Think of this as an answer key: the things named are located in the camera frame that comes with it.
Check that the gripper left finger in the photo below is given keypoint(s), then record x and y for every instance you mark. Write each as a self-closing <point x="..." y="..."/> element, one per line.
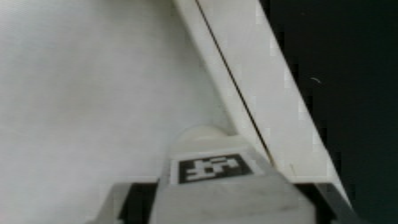
<point x="129" y="204"/>

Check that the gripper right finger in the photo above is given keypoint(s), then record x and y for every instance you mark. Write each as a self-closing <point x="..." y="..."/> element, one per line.
<point x="333" y="210"/>

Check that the white square table top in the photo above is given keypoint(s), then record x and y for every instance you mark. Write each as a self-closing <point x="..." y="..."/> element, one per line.
<point x="105" y="91"/>

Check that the white U-shaped fence frame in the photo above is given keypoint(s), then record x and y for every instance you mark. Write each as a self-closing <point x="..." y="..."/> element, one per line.
<point x="251" y="53"/>

